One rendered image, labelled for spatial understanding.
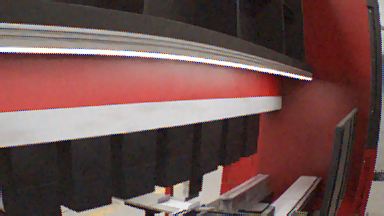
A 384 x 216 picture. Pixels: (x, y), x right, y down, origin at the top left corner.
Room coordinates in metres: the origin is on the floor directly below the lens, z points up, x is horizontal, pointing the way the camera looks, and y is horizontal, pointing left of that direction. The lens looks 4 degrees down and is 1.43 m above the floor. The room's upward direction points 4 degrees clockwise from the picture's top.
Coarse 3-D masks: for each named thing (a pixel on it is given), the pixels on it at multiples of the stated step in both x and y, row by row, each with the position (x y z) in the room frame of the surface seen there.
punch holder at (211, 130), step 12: (216, 120) 1.43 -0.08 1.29; (204, 132) 1.36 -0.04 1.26; (216, 132) 1.44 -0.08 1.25; (204, 144) 1.37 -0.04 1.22; (216, 144) 1.45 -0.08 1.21; (192, 156) 1.36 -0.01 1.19; (204, 156) 1.37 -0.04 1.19; (216, 156) 1.45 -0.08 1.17; (192, 168) 1.36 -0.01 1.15; (204, 168) 1.38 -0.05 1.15; (216, 168) 1.46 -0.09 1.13
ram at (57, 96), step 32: (0, 64) 0.60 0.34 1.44; (32, 64) 0.68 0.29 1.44; (64, 64) 0.78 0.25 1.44; (96, 64) 0.88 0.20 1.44; (128, 64) 0.99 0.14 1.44; (160, 64) 1.12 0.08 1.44; (192, 64) 1.27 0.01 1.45; (224, 64) 1.47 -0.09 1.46; (0, 96) 0.60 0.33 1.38; (32, 96) 0.69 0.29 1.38; (64, 96) 0.78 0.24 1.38; (96, 96) 0.89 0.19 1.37; (128, 96) 1.00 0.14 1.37; (160, 96) 1.13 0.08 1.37; (192, 96) 1.28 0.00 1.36; (224, 96) 1.48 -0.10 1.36; (256, 96) 1.77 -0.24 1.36; (0, 128) 0.60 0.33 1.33; (32, 128) 0.69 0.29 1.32; (64, 128) 0.79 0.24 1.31; (96, 128) 0.89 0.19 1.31; (128, 128) 1.00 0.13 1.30
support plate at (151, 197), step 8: (128, 200) 1.41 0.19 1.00; (136, 200) 1.43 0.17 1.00; (144, 200) 1.44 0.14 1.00; (152, 200) 1.46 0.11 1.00; (176, 200) 1.49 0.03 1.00; (184, 200) 1.50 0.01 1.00; (192, 200) 1.50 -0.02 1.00; (152, 208) 1.37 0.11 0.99; (160, 208) 1.36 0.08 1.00; (168, 208) 1.37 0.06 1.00; (176, 208) 1.38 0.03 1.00
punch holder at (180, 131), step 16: (160, 128) 1.17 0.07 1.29; (176, 128) 1.21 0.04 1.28; (192, 128) 1.29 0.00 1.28; (160, 144) 1.17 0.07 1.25; (176, 144) 1.21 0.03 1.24; (192, 144) 1.29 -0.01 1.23; (160, 160) 1.18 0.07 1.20; (176, 160) 1.21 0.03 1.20; (160, 176) 1.18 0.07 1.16; (176, 176) 1.22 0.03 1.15
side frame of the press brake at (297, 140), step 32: (320, 0) 2.04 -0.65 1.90; (352, 0) 1.95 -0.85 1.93; (320, 32) 2.05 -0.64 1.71; (352, 32) 1.96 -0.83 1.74; (320, 64) 2.05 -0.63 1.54; (352, 64) 1.96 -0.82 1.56; (288, 96) 2.14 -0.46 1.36; (320, 96) 2.05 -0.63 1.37; (352, 96) 1.96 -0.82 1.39; (288, 128) 2.13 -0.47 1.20; (320, 128) 2.05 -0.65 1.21; (256, 160) 2.20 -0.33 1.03; (288, 160) 2.12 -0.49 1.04; (320, 160) 2.03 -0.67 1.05; (352, 160) 1.94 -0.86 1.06; (224, 192) 2.27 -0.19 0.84; (320, 192) 2.02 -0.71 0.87; (352, 192) 1.92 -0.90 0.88
